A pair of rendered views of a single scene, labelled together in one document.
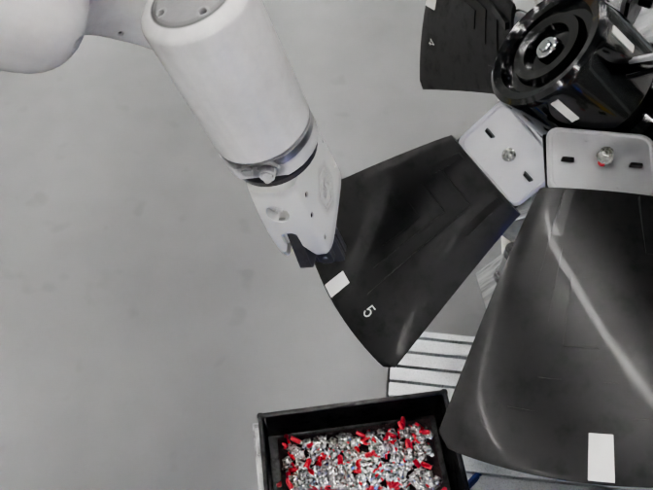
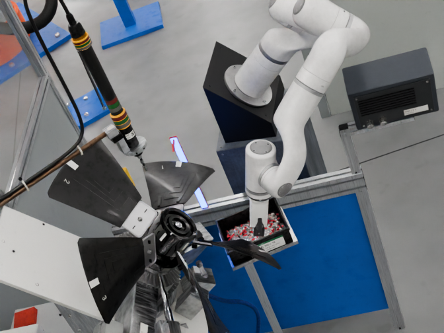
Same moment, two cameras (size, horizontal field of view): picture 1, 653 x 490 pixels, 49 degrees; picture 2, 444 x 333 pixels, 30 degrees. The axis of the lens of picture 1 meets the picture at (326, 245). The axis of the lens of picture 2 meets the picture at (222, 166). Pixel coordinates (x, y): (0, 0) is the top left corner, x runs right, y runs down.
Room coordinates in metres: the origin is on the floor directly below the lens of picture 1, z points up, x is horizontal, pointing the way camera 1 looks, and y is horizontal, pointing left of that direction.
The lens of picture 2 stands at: (2.16, 0.23, 2.73)
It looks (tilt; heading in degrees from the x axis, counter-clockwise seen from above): 39 degrees down; 188
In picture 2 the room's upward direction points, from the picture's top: 23 degrees counter-clockwise
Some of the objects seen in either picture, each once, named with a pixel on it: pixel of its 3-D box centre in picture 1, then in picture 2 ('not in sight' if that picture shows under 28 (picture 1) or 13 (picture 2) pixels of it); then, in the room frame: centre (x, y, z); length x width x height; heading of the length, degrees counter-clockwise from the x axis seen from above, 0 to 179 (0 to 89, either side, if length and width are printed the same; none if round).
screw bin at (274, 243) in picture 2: (362, 483); (254, 231); (0.20, -0.04, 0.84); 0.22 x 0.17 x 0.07; 98
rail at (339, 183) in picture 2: not in sight; (236, 207); (0.03, -0.09, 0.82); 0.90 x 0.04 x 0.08; 84
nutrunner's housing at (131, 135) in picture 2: not in sight; (105, 88); (0.38, -0.23, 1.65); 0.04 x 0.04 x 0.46
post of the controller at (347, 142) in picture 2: not in sight; (349, 149); (0.08, 0.34, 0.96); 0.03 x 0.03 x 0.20; 84
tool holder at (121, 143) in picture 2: not in sight; (125, 136); (0.38, -0.24, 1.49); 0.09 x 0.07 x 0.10; 119
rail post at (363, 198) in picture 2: not in sight; (381, 261); (0.08, 0.34, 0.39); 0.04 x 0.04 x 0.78; 84
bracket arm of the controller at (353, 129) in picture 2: not in sight; (376, 122); (0.09, 0.44, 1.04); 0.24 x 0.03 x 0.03; 84
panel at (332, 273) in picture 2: not in sight; (265, 275); (0.03, -0.09, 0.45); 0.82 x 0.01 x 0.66; 84
